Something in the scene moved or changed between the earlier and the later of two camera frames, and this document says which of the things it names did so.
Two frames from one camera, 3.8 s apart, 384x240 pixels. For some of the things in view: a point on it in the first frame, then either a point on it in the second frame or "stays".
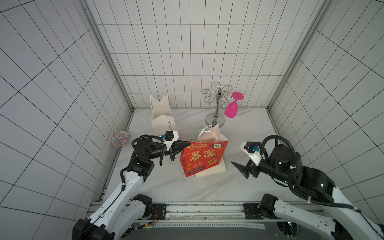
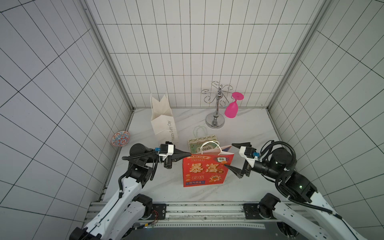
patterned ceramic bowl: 120,138 stays
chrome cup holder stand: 219,92 stays
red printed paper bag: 207,153 → 206,168
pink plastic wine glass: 232,109 stays
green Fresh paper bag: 221,168 → 203,143
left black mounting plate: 158,212 stays
